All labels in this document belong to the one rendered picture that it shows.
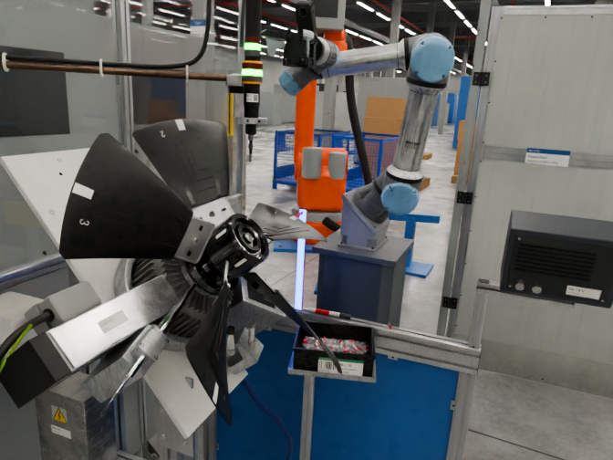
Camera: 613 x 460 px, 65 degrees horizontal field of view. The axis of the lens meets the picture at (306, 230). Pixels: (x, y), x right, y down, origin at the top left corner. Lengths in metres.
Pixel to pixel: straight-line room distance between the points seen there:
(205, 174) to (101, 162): 0.30
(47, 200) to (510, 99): 2.23
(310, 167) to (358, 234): 3.16
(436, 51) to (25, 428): 1.63
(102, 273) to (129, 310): 0.19
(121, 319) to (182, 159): 0.40
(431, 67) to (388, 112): 7.67
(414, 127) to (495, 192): 1.37
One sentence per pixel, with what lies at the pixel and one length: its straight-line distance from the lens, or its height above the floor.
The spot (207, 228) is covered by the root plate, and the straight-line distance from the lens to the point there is 1.00.
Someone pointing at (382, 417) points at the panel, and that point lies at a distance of 1.64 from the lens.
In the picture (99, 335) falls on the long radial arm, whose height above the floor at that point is 1.11.
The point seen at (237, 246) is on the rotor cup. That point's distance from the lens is 0.97.
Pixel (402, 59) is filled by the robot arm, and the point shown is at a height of 1.64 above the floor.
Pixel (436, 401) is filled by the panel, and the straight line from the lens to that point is 1.57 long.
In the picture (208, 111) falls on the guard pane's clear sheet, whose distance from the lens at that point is 2.28.
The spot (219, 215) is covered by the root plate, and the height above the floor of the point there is 1.25.
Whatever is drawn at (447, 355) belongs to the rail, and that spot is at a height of 0.82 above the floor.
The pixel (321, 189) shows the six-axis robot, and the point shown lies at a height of 0.62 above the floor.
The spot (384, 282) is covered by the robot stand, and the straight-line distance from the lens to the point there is 1.69.
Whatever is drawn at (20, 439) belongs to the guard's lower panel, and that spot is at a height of 0.47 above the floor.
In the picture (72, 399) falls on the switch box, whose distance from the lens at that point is 1.25.
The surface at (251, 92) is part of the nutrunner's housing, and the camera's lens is 1.07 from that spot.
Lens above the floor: 1.51
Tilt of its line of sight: 15 degrees down
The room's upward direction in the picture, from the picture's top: 3 degrees clockwise
